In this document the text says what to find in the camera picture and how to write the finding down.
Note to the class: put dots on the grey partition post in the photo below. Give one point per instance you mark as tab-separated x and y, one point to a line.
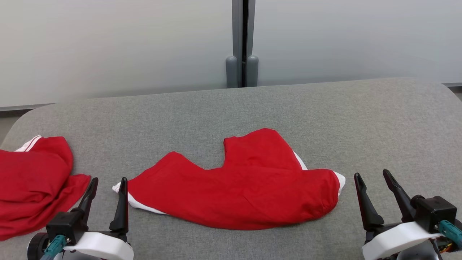
238	29

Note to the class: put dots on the red shorts with white band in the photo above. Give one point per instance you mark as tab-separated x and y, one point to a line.
252	191

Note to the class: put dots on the teal right camera connector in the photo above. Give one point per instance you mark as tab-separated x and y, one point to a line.
451	231

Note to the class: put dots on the grey rounded post bumper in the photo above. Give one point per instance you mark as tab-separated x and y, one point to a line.
252	72
231	72

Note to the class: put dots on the grey wall base rail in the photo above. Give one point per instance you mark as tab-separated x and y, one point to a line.
21	107

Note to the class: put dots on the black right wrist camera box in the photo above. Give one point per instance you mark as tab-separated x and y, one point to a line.
435	213

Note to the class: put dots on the teal camera connector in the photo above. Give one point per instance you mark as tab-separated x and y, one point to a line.
451	231
56	245

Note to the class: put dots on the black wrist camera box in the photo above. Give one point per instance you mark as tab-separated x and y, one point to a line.
435	213
65	225

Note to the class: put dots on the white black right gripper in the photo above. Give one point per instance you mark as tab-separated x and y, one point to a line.
397	238

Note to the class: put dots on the red shirt white striped trim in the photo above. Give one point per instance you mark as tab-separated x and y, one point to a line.
32	180

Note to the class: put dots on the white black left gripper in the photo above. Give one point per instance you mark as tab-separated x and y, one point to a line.
104	246

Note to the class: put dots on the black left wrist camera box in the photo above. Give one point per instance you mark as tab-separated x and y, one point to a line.
65	225

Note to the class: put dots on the teal left camera connector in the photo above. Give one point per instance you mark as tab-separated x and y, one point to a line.
56	245

